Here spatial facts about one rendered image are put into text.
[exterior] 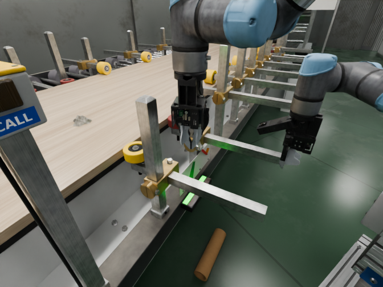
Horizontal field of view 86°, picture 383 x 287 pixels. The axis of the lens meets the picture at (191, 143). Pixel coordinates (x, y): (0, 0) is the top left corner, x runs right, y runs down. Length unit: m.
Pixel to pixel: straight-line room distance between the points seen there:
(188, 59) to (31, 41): 4.61
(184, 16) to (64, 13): 4.60
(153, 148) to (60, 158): 0.31
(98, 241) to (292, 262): 1.13
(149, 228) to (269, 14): 0.62
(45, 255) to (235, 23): 0.74
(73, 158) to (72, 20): 4.40
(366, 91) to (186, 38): 0.41
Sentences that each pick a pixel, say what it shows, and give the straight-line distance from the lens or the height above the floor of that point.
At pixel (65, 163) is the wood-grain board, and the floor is 0.90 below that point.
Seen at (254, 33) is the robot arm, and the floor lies 1.24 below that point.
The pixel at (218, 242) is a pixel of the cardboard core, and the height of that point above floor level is 0.08.
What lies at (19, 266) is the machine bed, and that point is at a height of 0.73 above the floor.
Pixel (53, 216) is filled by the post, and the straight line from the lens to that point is 0.41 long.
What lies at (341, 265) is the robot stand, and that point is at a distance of 1.37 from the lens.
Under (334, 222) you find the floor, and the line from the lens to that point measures 1.87.
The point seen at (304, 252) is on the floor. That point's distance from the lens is 1.61.
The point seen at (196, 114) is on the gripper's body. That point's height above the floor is 1.08.
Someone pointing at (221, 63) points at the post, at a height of 1.09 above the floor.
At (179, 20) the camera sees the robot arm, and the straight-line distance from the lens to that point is 0.42.
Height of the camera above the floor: 1.27
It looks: 33 degrees down
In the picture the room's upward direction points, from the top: straight up
